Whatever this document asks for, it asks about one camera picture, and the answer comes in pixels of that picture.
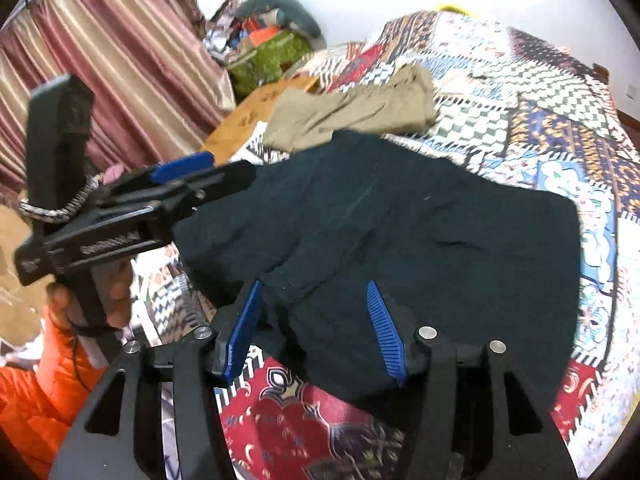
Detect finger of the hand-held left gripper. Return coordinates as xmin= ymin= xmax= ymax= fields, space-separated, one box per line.
xmin=107 ymin=151 xmax=216 ymax=196
xmin=95 ymin=160 xmax=257 ymax=222

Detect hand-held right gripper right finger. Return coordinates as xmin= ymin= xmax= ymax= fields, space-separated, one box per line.
xmin=366 ymin=280 xmax=576 ymax=480

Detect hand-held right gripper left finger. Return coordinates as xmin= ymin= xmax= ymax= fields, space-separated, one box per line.
xmin=47 ymin=280 xmax=264 ymax=480

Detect black pants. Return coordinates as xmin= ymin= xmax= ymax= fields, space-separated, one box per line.
xmin=172 ymin=129 xmax=583 ymax=411

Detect khaki pants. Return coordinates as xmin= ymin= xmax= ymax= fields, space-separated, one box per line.
xmin=262 ymin=63 xmax=438 ymax=153

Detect person's left hand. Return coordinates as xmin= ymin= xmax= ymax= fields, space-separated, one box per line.
xmin=46 ymin=257 xmax=135 ymax=335

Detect wooden lap desk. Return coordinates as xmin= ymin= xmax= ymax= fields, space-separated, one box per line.
xmin=202 ymin=76 xmax=321 ymax=153

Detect striped maroon curtain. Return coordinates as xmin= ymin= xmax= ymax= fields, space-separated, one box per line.
xmin=0 ymin=0 xmax=236 ymax=201

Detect green patterned bag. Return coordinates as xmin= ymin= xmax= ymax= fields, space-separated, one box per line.
xmin=225 ymin=30 xmax=313 ymax=101

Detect patterned silver gift bag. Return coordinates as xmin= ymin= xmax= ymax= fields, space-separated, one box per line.
xmin=204 ymin=0 xmax=251 ymax=63

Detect patchwork blanket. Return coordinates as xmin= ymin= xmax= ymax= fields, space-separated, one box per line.
xmin=130 ymin=8 xmax=640 ymax=480

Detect brown wooden door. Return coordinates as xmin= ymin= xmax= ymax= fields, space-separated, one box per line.
xmin=617 ymin=105 xmax=640 ymax=146

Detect braided wrist cord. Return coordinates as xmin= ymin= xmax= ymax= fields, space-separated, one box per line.
xmin=20 ymin=175 xmax=98 ymax=224

